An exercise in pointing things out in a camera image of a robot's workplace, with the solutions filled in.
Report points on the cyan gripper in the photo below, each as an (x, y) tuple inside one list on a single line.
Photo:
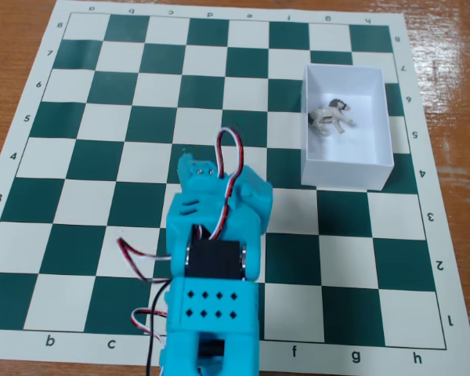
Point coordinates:
[(200, 181)]

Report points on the grey white toy horse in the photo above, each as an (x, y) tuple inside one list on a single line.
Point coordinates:
[(327, 116)]

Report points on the cyan robot arm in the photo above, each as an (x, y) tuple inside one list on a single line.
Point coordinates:
[(211, 313)]

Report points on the white open rectangular box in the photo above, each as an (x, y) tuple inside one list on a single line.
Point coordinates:
[(346, 172)]

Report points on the green white chessboard mat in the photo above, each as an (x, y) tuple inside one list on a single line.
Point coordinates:
[(141, 129)]

